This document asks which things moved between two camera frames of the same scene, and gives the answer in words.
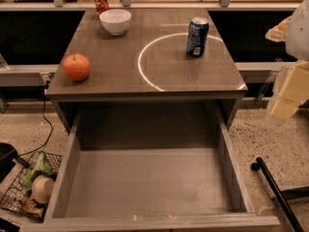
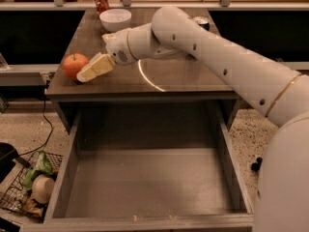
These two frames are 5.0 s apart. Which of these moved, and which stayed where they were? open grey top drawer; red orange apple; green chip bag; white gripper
Moved: white gripper
Stayed: open grey top drawer; red orange apple; green chip bag
